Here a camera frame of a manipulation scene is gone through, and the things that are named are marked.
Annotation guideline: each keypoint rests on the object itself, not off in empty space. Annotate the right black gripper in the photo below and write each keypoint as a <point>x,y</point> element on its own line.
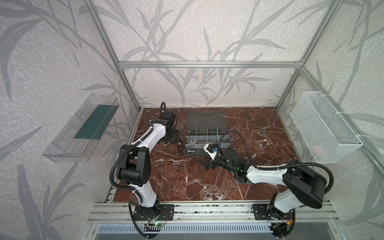
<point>216,160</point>

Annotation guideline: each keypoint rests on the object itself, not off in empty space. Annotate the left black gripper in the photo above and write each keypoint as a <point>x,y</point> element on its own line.
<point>174,136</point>

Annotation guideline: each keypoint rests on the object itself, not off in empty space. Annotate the grey plastic compartment organizer box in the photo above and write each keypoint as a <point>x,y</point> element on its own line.
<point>208,126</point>

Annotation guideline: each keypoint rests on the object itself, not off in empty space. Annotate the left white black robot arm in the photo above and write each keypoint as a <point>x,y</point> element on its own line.
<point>132,169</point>

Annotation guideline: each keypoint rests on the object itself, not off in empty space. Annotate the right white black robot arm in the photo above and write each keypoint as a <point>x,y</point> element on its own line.
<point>307,183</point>

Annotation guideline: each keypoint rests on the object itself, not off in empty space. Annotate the silver screws inside organizer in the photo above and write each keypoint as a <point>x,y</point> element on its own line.
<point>194,141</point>

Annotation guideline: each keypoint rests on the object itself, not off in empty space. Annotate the green electronics board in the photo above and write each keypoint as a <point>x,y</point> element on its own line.
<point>154,227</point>

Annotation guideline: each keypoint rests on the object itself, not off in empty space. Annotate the red object in basket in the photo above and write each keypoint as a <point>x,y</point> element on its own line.
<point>320,151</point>

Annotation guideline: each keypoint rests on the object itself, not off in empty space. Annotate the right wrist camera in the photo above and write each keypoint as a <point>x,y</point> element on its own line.
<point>213,151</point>

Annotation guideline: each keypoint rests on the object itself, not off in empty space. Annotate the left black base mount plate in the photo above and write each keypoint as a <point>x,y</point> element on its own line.
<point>163,212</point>

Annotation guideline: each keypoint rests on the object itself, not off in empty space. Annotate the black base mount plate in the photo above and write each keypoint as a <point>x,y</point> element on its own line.
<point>163,212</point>
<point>265,212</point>

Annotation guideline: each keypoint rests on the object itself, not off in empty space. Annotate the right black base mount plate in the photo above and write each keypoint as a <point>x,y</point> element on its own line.
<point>265,212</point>

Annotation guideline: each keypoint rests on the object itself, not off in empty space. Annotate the clear plastic wall bin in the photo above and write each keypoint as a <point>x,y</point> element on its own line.
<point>78,139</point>

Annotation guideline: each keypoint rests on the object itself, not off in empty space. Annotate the aluminium front rail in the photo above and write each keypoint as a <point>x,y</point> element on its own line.
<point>211,212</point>

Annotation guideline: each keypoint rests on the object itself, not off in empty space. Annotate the white wire mesh basket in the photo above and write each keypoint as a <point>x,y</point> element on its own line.
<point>321,124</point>

